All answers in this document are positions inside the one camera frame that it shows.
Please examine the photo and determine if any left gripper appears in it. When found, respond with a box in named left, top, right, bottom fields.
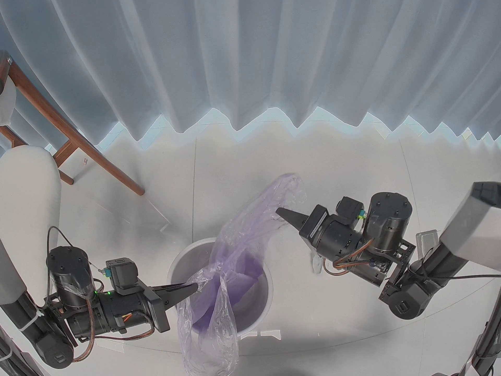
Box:
left=98, top=283, right=200, bottom=334

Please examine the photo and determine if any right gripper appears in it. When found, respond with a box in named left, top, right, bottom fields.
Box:
left=276, top=205, right=365, bottom=265

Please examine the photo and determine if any purple plastic bag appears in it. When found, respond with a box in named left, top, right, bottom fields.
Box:
left=176, top=173, right=308, bottom=376

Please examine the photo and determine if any white trash bin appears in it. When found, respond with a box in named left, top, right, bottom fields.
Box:
left=168, top=237, right=273, bottom=336

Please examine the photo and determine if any crumpled white plastic wrapper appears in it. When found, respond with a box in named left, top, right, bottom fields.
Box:
left=309, top=249, right=326, bottom=275

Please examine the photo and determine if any wooden chair with white cushions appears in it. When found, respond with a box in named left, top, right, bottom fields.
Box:
left=0, top=49, right=146, bottom=306

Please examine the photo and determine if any blue-green curtain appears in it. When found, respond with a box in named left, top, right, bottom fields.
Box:
left=0, top=0, right=501, bottom=152

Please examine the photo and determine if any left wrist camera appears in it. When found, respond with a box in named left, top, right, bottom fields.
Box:
left=104, top=258, right=140, bottom=295

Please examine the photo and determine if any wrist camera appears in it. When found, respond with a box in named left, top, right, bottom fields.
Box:
left=104, top=258, right=140, bottom=295
left=336, top=197, right=365, bottom=223

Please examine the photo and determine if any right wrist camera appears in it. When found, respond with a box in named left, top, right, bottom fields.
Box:
left=336, top=197, right=365, bottom=223

